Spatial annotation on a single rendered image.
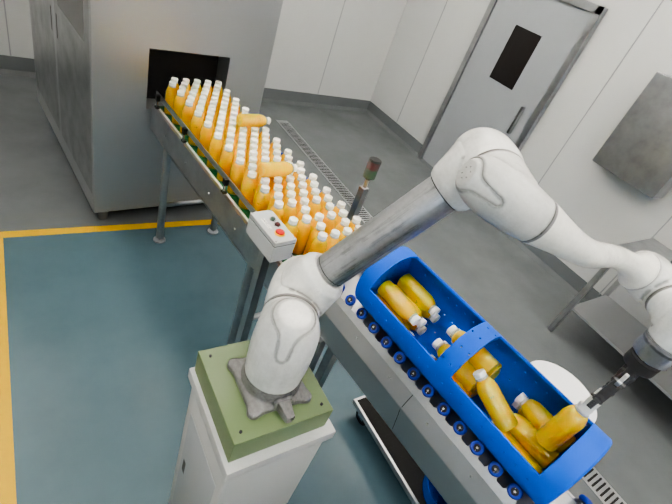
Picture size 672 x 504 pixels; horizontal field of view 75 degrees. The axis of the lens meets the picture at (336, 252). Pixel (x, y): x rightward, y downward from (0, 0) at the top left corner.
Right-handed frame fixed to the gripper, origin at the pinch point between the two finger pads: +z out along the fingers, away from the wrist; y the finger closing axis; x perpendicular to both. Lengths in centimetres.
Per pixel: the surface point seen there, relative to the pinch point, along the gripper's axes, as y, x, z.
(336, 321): -14, 77, 47
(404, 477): 19, 24, 117
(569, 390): 38.0, 5.9, 27.9
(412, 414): -13, 31, 46
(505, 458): -13.3, 3.5, 25.6
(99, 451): -94, 105, 133
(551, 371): 39, 14, 28
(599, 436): 2.3, -7.2, 8.0
